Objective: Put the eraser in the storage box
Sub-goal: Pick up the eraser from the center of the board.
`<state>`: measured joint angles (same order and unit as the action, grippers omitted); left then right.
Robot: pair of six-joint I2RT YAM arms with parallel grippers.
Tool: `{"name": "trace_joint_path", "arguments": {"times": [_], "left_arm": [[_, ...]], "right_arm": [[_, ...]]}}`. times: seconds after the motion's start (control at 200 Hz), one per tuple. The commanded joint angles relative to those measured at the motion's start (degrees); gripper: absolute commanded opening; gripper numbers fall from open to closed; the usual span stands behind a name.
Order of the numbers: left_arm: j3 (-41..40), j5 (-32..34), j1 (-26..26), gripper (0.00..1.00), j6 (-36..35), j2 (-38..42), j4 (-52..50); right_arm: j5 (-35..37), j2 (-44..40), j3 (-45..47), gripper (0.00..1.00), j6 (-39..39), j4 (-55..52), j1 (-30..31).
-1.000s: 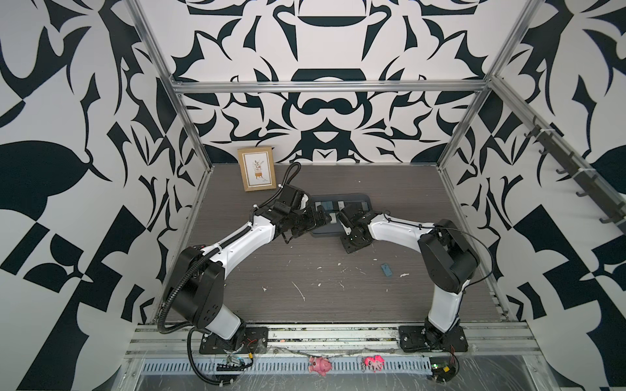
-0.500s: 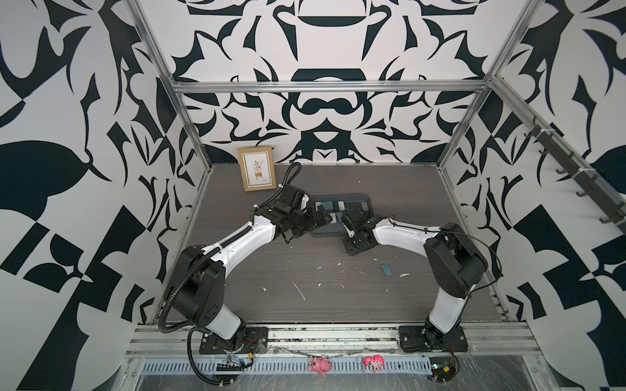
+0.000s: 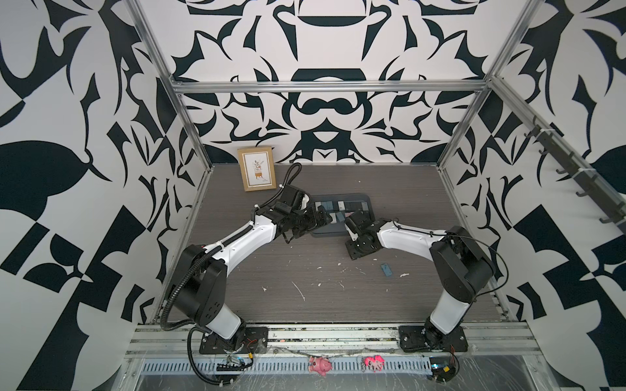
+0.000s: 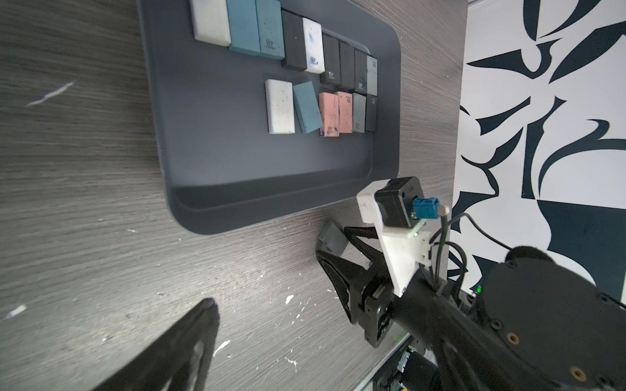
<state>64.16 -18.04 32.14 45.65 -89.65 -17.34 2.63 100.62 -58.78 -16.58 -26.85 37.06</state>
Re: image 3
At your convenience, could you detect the wall hook rail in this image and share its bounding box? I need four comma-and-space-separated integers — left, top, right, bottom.
525, 116, 625, 235

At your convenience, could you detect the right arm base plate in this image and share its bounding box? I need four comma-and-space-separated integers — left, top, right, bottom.
398, 326, 469, 353

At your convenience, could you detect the blue eraser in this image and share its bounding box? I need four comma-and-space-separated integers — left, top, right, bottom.
381, 263, 393, 277

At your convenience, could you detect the wooden picture frame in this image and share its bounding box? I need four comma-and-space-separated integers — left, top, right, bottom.
237, 147, 277, 192

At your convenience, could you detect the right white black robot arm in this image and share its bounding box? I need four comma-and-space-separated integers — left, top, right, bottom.
345, 211, 496, 340

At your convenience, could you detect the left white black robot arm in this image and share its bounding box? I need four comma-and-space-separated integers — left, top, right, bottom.
160, 184, 332, 344

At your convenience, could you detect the dark grey storage box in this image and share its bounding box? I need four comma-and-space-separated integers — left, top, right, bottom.
311, 193, 375, 238

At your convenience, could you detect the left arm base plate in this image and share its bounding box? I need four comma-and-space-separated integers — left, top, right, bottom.
199, 326, 269, 355

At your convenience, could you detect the black corrugated cable hose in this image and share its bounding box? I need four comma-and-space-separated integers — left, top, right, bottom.
187, 326, 231, 387

